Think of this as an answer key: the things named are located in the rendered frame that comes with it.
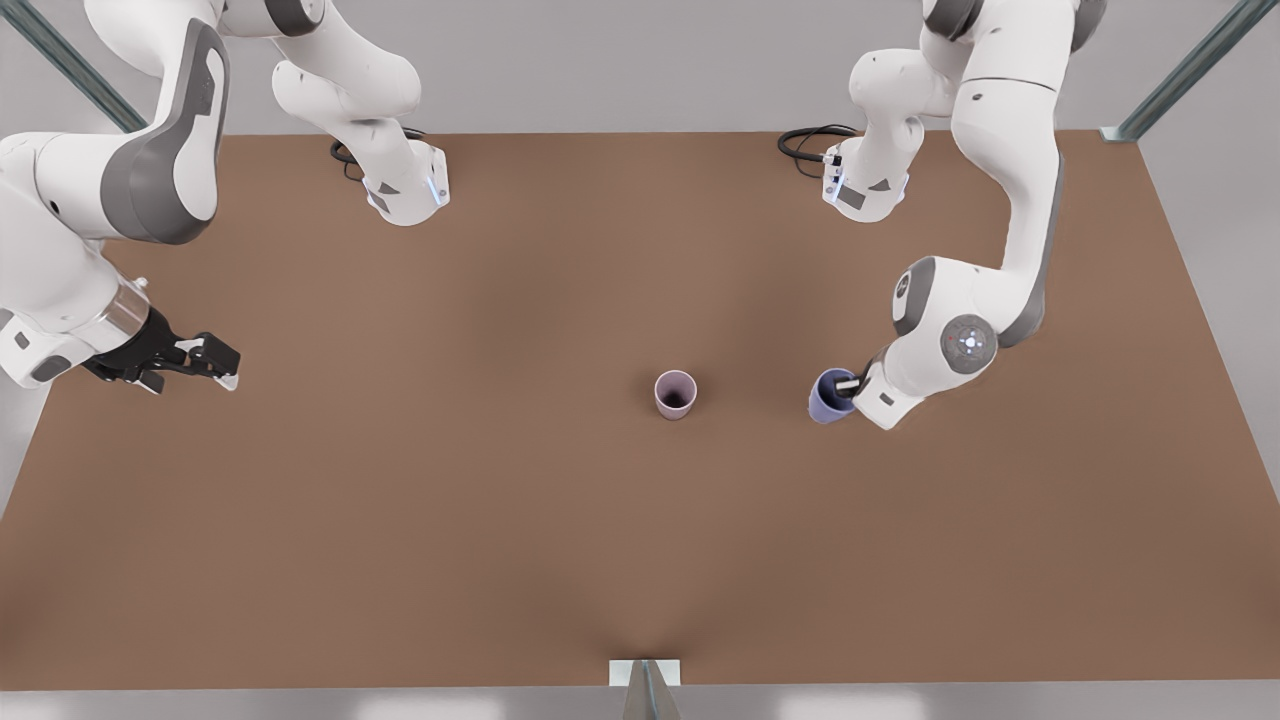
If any black cable loop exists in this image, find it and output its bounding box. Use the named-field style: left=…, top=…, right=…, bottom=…
left=777, top=124, right=863, bottom=182
left=330, top=127, right=428, bottom=183

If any silver frame post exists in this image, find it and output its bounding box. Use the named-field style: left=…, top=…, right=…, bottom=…
left=609, top=658, right=682, bottom=720
left=1099, top=0, right=1280, bottom=144
left=0, top=0, right=148, bottom=134

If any pink cup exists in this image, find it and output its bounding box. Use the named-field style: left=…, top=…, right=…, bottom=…
left=654, top=370, right=698, bottom=422

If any purple cup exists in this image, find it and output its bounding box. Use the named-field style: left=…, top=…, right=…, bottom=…
left=808, top=368, right=861, bottom=426

